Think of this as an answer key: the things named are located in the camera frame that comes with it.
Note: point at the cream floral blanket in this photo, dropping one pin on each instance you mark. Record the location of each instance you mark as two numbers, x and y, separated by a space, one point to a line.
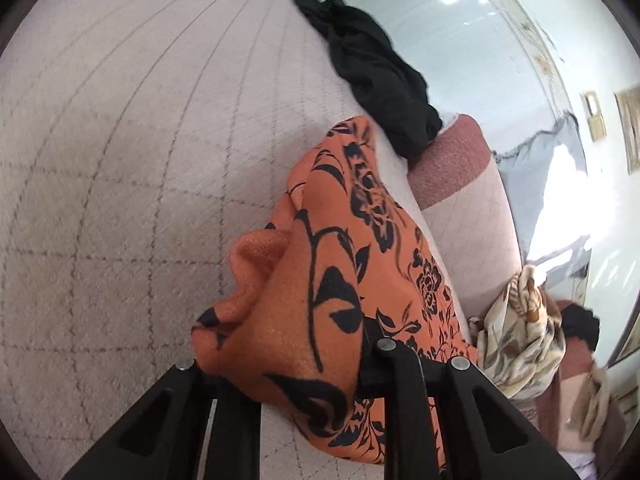
520 345

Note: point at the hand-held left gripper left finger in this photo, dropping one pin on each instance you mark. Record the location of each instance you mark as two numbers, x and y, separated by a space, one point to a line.
235 430

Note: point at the tan knit cloth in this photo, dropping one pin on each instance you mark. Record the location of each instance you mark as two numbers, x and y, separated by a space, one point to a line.
595 405

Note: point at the black clothes pile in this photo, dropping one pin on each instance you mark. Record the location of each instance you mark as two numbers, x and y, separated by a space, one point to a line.
370 70

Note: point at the pink quilted sofa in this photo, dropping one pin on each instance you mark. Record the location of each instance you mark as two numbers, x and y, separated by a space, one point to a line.
125 160

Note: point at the grey pillow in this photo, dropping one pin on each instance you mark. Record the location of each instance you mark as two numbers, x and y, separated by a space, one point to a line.
530 175

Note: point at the orange floral shirt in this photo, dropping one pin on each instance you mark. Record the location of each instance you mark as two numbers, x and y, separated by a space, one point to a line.
300 320

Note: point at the beige wall switch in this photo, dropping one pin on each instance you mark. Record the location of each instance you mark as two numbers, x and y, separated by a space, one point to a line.
597 128
591 104

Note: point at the black cloth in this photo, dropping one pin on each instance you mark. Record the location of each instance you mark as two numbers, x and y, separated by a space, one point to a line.
582 325

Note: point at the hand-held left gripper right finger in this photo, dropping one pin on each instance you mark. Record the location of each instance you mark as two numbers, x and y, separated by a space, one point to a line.
402 390

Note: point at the small framed wall picture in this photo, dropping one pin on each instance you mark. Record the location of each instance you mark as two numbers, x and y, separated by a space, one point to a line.
629 127

